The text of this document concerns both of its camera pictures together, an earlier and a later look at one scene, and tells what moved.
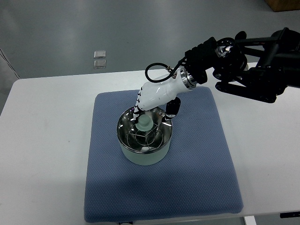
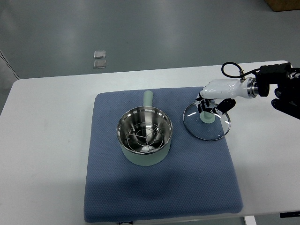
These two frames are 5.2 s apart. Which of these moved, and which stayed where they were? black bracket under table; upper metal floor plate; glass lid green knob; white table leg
Moved: glass lid green knob
Stayed: upper metal floor plate; black bracket under table; white table leg
